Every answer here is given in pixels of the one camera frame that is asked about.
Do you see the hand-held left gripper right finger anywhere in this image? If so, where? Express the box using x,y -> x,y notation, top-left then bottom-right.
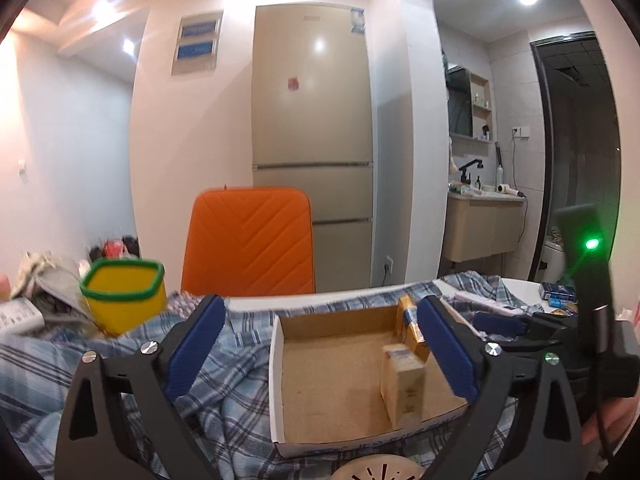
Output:
416,296 -> 586,480

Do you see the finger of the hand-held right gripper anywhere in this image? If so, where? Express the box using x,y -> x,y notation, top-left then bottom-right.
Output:
472,310 -> 531,342

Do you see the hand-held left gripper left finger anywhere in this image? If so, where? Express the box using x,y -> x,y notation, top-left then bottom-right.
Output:
54,294 -> 227,480

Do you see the cardboard box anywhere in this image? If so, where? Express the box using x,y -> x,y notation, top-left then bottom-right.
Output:
269,296 -> 481,459

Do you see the blue box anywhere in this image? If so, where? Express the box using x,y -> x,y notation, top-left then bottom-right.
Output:
539,282 -> 577,302

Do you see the yellow carton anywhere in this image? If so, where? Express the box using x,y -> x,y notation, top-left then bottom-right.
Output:
397,296 -> 430,362

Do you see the tan carton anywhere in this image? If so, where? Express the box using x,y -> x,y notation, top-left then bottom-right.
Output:
381,344 -> 427,431

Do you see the blue plaid blanket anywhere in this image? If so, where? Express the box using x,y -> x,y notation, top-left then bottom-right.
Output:
0,270 -> 581,480

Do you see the yellow container with green rim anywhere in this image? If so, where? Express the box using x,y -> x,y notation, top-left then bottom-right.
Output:
80,259 -> 167,337

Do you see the beige vanity cabinet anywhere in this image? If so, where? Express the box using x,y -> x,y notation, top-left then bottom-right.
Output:
442,191 -> 526,263

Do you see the orange chair back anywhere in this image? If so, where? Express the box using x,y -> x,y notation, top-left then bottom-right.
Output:
181,187 -> 316,297

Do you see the white perforated round lid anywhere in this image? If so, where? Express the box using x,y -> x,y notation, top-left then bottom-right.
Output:
330,452 -> 426,480

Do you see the black faucet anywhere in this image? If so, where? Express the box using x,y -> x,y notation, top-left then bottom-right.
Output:
459,159 -> 485,186

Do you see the black framed glass door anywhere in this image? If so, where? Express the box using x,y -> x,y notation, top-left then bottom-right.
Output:
530,32 -> 622,282

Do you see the clutter pile of papers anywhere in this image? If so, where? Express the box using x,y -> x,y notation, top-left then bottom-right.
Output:
10,252 -> 96,331

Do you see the white printed box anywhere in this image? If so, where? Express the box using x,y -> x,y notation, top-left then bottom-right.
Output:
0,297 -> 45,333

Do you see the mirror cabinet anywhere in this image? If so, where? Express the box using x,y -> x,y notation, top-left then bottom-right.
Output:
445,62 -> 493,142

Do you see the beige refrigerator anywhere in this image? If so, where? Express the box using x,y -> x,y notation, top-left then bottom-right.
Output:
251,4 -> 375,291

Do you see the wall electrical panel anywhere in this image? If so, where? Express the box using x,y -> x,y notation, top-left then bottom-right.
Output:
171,10 -> 224,77

